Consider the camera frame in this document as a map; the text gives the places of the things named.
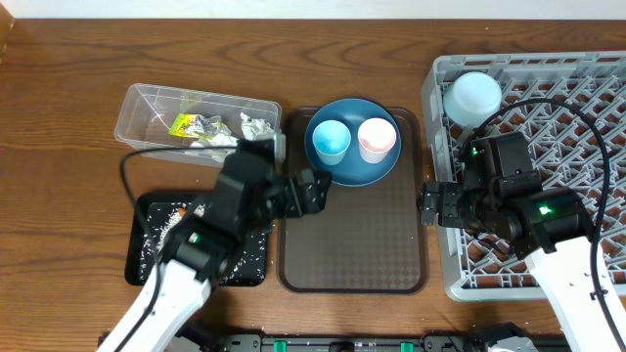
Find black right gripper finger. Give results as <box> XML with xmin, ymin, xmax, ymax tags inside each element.
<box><xmin>418</xmin><ymin>181</ymin><xmax>442</xmax><ymax>208</ymax></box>
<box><xmin>420</xmin><ymin>206</ymin><xmax>439</xmax><ymax>226</ymax></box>

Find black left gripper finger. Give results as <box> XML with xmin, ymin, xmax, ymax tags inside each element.
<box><xmin>298</xmin><ymin>169</ymin><xmax>332</xmax><ymax>213</ymax></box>
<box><xmin>288</xmin><ymin>180</ymin><xmax>313</xmax><ymax>218</ymax></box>

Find light blue cup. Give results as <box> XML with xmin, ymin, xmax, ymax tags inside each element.
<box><xmin>312</xmin><ymin>120</ymin><xmax>351</xmax><ymax>166</ymax></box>

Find white paper tissue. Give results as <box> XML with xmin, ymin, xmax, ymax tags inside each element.
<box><xmin>186</xmin><ymin>134</ymin><xmax>239</xmax><ymax>162</ymax></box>

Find light blue bowl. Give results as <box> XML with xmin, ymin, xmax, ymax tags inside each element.
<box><xmin>443</xmin><ymin>72</ymin><xmax>502</xmax><ymax>128</ymax></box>

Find aluminium foil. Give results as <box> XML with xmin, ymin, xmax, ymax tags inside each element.
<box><xmin>186</xmin><ymin>114</ymin><xmax>232</xmax><ymax>140</ymax></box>

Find yellow green snack wrapper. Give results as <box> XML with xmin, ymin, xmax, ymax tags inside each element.
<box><xmin>168</xmin><ymin>113</ymin><xmax>197</xmax><ymax>138</ymax></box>

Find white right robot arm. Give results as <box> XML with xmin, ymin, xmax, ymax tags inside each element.
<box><xmin>419</xmin><ymin>132</ymin><xmax>625</xmax><ymax>351</ymax></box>

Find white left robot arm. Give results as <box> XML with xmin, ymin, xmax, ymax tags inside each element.
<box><xmin>99</xmin><ymin>133</ymin><xmax>332</xmax><ymax>351</ymax></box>

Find grey dishwasher rack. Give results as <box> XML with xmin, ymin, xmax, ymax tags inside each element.
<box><xmin>421</xmin><ymin>52</ymin><xmax>625</xmax><ymax>301</ymax></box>

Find clear plastic waste bin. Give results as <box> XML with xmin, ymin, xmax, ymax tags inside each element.
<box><xmin>114</xmin><ymin>84</ymin><xmax>282</xmax><ymax>167</ymax></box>

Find dark blue plate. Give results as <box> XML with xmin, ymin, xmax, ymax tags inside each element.
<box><xmin>304</xmin><ymin>98</ymin><xmax>402</xmax><ymax>187</ymax></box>

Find brown serving tray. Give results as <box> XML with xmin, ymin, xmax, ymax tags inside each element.
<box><xmin>278</xmin><ymin>108</ymin><xmax>428</xmax><ymax>294</ymax></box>

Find spilled white rice grains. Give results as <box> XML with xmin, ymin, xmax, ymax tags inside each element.
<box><xmin>127</xmin><ymin>202</ymin><xmax>270</xmax><ymax>286</ymax></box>

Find black plastic tray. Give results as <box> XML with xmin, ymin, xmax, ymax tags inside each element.
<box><xmin>124</xmin><ymin>191</ymin><xmax>271</xmax><ymax>286</ymax></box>

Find pink cup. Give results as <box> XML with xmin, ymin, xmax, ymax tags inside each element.
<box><xmin>357</xmin><ymin>117</ymin><xmax>397</xmax><ymax>164</ymax></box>

